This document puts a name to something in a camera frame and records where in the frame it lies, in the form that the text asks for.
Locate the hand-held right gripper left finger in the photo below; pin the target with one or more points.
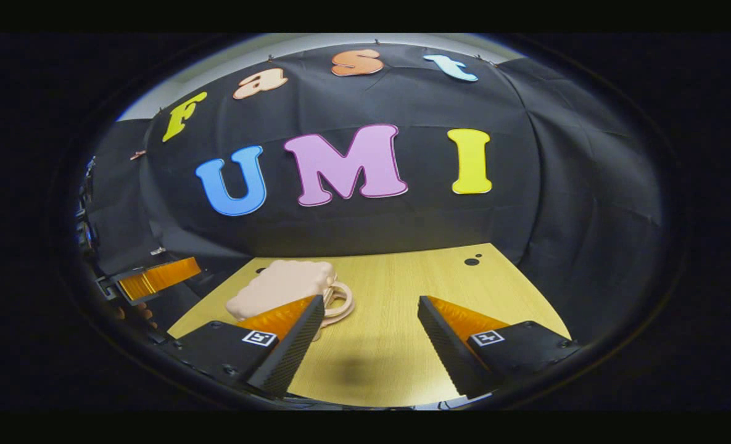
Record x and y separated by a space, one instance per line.
294 351

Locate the pink suitcase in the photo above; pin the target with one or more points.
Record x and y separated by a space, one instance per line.
285 287

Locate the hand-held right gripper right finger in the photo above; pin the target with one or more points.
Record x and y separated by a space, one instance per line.
445 348

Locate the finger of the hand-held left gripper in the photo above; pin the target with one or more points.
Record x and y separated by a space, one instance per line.
161 277

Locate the red cloth clip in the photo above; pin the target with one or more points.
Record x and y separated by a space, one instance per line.
137 154

